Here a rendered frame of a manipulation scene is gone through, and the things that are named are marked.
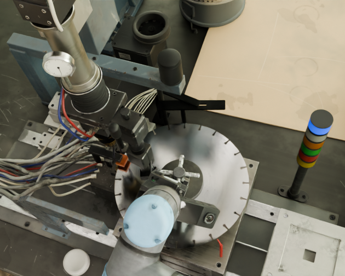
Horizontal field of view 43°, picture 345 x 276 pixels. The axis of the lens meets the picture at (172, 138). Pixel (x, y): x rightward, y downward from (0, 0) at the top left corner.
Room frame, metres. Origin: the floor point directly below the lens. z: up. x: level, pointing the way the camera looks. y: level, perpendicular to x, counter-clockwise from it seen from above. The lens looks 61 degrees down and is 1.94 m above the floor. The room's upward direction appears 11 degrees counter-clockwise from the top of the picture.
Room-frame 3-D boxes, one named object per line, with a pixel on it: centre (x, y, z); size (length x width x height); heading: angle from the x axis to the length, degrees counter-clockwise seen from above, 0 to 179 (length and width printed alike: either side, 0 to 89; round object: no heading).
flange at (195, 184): (0.44, 0.00, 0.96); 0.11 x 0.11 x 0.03
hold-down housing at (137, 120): (0.45, 0.08, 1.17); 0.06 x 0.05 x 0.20; 50
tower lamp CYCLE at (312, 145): (0.42, -0.30, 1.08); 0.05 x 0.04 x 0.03; 149
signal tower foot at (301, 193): (0.42, -0.30, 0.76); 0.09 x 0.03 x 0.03; 59
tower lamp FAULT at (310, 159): (0.42, -0.30, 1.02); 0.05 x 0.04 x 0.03; 149
